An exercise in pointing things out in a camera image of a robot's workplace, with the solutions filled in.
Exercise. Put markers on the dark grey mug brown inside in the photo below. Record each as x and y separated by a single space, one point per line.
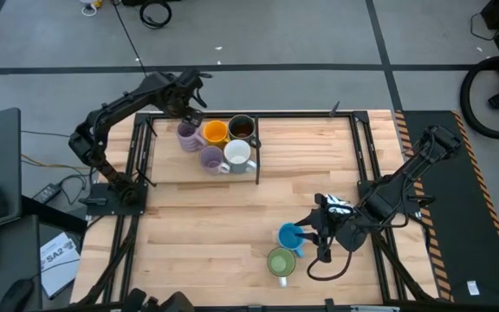
241 128

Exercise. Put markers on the black shelf end post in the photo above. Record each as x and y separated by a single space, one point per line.
257 167

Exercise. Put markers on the person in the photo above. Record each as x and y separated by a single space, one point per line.
176 303

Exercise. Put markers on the orange black vacuum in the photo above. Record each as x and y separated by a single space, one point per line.
464 97

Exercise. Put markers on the black hazard-striped floor mat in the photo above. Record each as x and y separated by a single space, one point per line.
470 251

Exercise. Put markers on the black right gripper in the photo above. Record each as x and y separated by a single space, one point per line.
329 229

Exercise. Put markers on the white label sticker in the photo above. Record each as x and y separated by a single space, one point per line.
473 288

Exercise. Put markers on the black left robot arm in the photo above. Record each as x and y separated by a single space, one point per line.
119 108

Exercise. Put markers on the black power brick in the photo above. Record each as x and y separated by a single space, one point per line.
47 193

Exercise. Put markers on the orange mug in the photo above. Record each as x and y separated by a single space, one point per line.
215 132

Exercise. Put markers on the black computer mouse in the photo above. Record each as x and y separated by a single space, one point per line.
15 297

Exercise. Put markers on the blue white patterned mug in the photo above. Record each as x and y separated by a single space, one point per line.
339 206

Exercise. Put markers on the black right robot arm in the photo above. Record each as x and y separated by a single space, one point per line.
405 173

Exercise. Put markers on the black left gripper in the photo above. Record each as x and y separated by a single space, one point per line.
184 99

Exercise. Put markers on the white printed booklet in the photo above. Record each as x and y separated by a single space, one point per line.
59 264

